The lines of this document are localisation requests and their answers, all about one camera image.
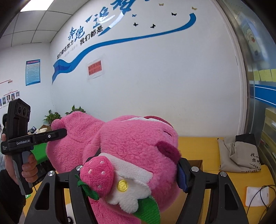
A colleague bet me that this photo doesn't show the pink plush bear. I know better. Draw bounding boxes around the pink plush bear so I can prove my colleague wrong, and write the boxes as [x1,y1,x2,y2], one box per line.
[46,111,181,223]

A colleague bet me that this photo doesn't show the brown cardboard box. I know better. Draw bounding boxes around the brown cardboard box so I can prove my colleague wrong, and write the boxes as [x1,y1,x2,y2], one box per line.
[188,160,203,171]

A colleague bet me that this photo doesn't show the person's left hand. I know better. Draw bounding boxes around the person's left hand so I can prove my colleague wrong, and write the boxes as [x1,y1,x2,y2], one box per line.
[1,133,38,184]

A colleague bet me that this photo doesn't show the green table cloth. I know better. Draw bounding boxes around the green table cloth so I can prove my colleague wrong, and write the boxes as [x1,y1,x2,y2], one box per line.
[31,143,48,164]

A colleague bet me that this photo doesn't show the white card on table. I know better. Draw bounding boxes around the white card on table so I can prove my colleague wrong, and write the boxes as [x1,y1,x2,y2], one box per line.
[245,186,269,207]

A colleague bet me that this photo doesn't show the green potted plant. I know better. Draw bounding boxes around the green potted plant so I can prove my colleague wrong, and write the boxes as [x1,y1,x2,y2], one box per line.
[65,105,86,115]
[44,110,62,126]

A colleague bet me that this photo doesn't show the grey canvas tote bag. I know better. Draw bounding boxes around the grey canvas tote bag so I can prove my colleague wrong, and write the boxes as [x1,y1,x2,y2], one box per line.
[217,134,261,173]

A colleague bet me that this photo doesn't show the yellow sticky notes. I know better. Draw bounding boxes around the yellow sticky notes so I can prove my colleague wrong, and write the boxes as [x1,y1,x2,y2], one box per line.
[253,69,276,82]

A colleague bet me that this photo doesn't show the cartoon window poster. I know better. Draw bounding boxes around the cartoon window poster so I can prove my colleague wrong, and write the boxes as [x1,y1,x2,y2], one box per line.
[239,14,263,61]

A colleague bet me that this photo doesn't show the black cable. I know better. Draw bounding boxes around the black cable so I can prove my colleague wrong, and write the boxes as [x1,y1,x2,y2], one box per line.
[245,184,276,216]

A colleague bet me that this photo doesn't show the blue wall poster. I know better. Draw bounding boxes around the blue wall poster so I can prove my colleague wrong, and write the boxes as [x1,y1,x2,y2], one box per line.
[25,59,41,86]

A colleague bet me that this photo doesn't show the red paper wall notice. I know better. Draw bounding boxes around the red paper wall notice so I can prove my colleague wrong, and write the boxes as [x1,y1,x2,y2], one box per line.
[87,58,105,80]

